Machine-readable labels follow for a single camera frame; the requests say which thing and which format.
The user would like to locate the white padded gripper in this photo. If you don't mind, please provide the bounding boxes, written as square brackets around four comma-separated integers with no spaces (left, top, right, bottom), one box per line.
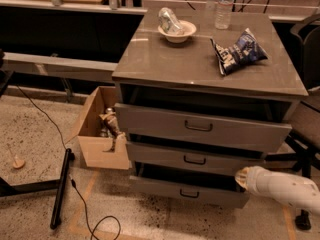
[235,166,276,196]

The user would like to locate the grey drawer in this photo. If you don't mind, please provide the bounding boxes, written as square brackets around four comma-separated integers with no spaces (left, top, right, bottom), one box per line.
[130,162,249,208]
[115,103,292,153]
[126,136,263,175]

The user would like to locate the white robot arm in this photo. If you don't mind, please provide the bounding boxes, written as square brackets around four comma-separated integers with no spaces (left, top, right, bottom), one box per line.
[235,166,320,215]

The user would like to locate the grey bottom drawer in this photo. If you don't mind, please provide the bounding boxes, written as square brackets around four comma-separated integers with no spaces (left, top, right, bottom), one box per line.
[130,162,249,208]

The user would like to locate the grey drawer cabinet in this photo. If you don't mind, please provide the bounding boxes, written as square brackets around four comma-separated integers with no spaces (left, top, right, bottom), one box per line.
[112,6,309,158]

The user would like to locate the grey top drawer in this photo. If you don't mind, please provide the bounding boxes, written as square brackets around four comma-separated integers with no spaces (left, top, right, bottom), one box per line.
[115,103,292,153]

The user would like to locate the black office chair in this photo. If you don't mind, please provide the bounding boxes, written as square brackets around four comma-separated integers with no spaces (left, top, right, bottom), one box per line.
[264,14,320,231]

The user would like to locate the blue chip bag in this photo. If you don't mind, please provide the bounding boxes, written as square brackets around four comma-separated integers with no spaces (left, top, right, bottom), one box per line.
[210,28,268,76]

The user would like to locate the crumpled items in box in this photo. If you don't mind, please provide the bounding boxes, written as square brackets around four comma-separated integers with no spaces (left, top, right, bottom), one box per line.
[99,107,126,151]

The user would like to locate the open cardboard box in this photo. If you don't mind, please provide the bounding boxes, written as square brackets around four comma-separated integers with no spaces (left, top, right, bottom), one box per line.
[66,86,130,170]

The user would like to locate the white ceramic bowl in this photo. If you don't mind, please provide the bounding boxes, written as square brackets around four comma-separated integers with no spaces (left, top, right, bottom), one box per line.
[158,20,197,44]

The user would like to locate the crumpled clear plastic bag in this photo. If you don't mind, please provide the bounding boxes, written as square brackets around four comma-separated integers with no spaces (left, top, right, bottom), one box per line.
[158,7,184,34]

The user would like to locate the clear plastic water bottle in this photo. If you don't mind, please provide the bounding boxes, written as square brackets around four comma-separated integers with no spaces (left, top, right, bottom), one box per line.
[215,0,235,30]

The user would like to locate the black metal table leg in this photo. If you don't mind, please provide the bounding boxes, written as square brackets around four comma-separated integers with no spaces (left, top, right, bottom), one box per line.
[0,148,75,230]

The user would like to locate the grey metal rail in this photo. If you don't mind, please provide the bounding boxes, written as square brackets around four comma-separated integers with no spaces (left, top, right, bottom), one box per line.
[3,52,117,83]

